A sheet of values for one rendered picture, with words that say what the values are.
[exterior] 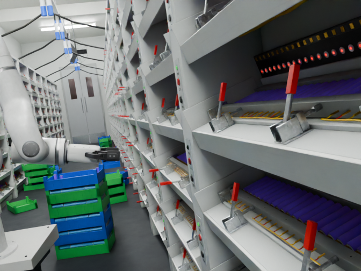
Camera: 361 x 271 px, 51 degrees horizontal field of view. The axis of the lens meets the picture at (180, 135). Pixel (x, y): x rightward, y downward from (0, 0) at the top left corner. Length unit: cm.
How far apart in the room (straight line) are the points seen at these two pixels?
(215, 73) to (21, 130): 58
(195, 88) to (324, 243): 47
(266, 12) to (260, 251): 37
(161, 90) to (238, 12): 106
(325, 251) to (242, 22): 33
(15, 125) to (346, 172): 96
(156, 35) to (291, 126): 118
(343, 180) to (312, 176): 5
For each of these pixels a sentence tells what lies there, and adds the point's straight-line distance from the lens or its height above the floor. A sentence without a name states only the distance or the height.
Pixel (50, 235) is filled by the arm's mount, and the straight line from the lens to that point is 165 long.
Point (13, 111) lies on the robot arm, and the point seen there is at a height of 82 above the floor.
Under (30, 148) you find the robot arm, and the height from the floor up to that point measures 71.
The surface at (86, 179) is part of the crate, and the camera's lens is 216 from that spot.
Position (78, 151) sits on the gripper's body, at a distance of 120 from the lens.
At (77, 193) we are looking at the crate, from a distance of 219.
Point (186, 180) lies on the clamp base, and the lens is 115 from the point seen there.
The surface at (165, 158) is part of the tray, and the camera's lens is 157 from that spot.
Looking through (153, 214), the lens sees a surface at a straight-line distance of 232.
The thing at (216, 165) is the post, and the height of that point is 62.
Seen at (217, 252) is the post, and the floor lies 41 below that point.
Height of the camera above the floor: 78
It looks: 5 degrees down
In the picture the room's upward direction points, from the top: 8 degrees counter-clockwise
